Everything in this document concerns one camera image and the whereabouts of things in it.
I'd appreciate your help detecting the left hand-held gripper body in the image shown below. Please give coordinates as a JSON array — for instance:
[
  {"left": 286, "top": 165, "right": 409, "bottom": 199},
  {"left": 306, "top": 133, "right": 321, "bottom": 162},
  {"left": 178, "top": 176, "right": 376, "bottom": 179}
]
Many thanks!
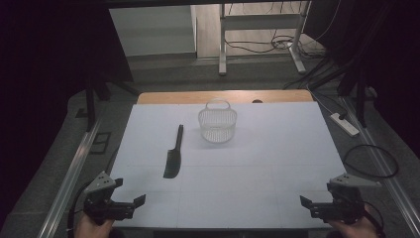
[{"left": 83, "top": 171, "right": 137, "bottom": 226}]

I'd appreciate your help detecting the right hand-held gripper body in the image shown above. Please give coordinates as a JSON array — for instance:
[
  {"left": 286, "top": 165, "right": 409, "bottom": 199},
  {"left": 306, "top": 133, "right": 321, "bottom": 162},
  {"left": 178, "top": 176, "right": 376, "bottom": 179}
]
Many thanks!
[{"left": 309, "top": 173, "right": 383, "bottom": 224}]

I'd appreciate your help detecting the black comb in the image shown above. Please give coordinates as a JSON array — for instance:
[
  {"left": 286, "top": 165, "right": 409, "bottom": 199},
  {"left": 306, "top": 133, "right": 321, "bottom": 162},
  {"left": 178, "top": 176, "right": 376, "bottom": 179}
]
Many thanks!
[{"left": 162, "top": 124, "right": 184, "bottom": 179}]

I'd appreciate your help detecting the white plastic mesh basket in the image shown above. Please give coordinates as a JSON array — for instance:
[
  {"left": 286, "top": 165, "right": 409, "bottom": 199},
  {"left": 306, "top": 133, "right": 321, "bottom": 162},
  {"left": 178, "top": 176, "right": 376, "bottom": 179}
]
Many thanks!
[{"left": 197, "top": 98, "right": 239, "bottom": 144}]

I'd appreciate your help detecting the person's right hand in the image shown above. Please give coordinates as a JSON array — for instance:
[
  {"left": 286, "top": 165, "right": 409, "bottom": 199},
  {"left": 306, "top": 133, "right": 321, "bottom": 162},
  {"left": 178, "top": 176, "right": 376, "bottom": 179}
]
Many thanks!
[{"left": 325, "top": 205, "right": 381, "bottom": 238}]

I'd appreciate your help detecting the person's left hand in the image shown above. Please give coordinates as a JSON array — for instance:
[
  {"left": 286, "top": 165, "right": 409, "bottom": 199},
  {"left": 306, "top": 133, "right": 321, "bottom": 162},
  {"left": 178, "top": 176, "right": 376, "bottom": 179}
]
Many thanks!
[{"left": 73, "top": 212, "right": 116, "bottom": 238}]

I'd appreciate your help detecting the white power strip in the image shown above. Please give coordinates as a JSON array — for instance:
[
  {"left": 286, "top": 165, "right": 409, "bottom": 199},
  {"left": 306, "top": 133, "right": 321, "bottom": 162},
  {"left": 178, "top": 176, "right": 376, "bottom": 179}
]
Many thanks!
[{"left": 330, "top": 112, "right": 361, "bottom": 138}]

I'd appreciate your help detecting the white table mat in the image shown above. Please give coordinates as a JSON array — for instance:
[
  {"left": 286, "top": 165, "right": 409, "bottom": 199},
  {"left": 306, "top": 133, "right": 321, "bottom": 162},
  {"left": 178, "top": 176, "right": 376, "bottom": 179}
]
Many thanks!
[{"left": 108, "top": 101, "right": 348, "bottom": 230}]

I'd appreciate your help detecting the black metal stand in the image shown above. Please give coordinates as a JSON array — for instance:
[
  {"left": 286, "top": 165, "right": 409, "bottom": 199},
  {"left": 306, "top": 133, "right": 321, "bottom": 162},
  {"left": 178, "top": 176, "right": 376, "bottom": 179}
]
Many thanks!
[
  {"left": 308, "top": 58, "right": 369, "bottom": 129},
  {"left": 83, "top": 73, "right": 142, "bottom": 133}
]

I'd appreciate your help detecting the grey cabinet panel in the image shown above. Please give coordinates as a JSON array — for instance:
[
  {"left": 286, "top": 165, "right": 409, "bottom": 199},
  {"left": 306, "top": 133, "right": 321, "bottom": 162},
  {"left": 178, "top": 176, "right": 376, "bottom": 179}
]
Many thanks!
[{"left": 108, "top": 4, "right": 198, "bottom": 58}]

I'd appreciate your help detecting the left hand-held gripper black cable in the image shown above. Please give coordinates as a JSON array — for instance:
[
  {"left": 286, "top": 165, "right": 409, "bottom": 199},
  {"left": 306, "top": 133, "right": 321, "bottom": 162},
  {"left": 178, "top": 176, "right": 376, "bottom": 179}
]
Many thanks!
[{"left": 66, "top": 180, "right": 93, "bottom": 238}]

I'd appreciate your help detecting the hand-held gripper black cable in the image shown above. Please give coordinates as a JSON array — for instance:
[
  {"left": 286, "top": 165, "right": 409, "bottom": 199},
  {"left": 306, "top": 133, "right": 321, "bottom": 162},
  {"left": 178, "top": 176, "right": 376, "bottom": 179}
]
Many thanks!
[
  {"left": 362, "top": 200, "right": 386, "bottom": 238},
  {"left": 66, "top": 180, "right": 93, "bottom": 238}
]

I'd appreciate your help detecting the right hand-held gripper black cable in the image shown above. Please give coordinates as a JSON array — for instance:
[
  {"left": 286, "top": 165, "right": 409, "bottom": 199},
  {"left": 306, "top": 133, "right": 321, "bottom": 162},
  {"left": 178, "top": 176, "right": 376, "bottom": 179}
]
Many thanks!
[{"left": 362, "top": 200, "right": 386, "bottom": 238}]

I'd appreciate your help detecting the aluminium rail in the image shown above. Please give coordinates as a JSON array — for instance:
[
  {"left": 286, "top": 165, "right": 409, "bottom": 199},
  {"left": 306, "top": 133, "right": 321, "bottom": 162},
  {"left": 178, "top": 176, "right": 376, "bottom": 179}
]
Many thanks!
[
  {"left": 37, "top": 120, "right": 103, "bottom": 238},
  {"left": 341, "top": 96, "right": 420, "bottom": 238}
]

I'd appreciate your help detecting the black square floor frame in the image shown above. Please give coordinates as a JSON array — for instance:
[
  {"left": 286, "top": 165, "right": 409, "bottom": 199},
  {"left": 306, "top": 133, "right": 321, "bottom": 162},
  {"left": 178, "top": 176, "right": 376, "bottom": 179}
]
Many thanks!
[{"left": 89, "top": 131, "right": 112, "bottom": 156}]

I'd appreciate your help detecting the black looped cable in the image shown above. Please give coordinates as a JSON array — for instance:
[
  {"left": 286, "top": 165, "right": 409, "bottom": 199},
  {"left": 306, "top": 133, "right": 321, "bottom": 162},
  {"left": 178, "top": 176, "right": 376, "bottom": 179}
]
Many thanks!
[{"left": 342, "top": 144, "right": 399, "bottom": 179}]

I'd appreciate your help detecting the tangle of black floor cables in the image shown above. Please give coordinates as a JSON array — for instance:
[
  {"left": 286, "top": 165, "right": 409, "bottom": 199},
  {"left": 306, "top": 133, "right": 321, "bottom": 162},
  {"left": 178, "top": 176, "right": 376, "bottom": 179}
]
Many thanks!
[{"left": 224, "top": 1, "right": 343, "bottom": 61}]

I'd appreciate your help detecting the white metal desk frame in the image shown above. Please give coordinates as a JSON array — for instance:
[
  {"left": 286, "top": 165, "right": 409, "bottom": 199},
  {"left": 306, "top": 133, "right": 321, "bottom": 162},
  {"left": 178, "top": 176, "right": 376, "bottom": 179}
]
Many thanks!
[{"left": 218, "top": 0, "right": 312, "bottom": 76}]

